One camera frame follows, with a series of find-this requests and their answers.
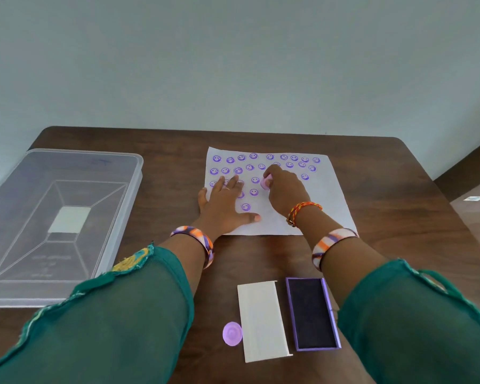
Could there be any orange purple striped bangle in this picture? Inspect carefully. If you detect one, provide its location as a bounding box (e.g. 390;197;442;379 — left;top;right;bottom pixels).
311;228;360;272
170;226;215;270

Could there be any person's left hand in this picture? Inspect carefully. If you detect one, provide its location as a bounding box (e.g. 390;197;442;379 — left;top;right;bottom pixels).
198;174;262;237

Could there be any white ink pad lid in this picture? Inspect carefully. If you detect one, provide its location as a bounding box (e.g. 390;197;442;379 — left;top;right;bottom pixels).
237;280;294;363

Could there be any green embroidered sleeve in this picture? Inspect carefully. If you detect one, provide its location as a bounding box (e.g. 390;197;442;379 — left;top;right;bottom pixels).
0;243;195;384
338;258;480;384

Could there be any person's left forearm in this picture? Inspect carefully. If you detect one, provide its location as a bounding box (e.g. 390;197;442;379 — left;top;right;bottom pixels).
157;231;216;297

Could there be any white paper with purple stamps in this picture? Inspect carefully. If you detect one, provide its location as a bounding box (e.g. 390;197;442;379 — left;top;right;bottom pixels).
205;146;359;237

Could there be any person's right hand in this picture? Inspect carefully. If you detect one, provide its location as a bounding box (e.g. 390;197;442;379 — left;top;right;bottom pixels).
262;164;311;218

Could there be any purple ink pad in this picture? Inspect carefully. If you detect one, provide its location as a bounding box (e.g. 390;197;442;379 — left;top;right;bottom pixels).
285;277;342;352

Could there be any clear plastic storage box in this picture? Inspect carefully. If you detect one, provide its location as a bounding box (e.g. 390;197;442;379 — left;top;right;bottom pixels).
0;148;144;309

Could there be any person's right forearm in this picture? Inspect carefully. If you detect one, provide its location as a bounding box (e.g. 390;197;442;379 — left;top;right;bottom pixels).
286;204;389;313

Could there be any red yellow thread bracelet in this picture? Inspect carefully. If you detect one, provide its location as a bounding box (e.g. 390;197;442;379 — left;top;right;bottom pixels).
286;201;323;228

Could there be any purple round stamp cap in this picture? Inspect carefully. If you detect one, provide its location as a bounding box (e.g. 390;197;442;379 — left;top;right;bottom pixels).
222;321;244;347

